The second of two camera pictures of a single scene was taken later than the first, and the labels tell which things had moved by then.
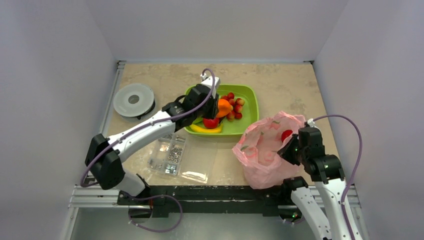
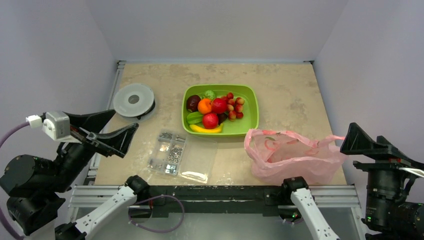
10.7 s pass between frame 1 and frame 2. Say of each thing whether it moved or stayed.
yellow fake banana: stayed
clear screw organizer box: stayed
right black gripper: moved
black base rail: stayed
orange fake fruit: moved
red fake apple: stayed
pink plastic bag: moved
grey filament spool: stayed
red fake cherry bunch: stayed
